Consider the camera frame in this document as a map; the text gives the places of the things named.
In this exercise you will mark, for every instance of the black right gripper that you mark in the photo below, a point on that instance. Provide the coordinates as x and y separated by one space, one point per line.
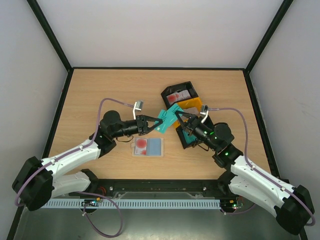
190 123

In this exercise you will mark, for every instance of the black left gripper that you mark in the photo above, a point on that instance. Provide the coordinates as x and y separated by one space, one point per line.
143 119

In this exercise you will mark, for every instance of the red circle white card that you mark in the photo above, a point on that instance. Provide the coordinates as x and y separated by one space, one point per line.
140 148

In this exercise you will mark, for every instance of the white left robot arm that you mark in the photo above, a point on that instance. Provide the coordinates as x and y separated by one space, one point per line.
39 180

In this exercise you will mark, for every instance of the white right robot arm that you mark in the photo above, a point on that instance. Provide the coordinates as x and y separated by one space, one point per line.
291 206

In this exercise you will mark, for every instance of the pink patterned white card stack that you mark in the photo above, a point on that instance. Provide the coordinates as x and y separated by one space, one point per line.
192 110

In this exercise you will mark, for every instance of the teal card stack in bin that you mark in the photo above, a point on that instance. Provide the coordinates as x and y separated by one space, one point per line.
188 139

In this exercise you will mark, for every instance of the black bin with teal cards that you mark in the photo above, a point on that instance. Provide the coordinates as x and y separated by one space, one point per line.
179 130

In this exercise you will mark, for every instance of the red patterned white card stack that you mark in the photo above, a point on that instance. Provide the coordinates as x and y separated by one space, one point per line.
178 96

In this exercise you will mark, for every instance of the black bin with red cards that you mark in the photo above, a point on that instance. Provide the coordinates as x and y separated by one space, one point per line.
177 88

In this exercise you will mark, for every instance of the yellow middle bin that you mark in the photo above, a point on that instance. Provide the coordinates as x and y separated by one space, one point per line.
189 103

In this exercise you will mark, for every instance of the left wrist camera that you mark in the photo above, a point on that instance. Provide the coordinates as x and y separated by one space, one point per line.
137 107

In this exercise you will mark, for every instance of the white slotted cable duct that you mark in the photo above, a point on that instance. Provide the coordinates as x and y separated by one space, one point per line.
183 204

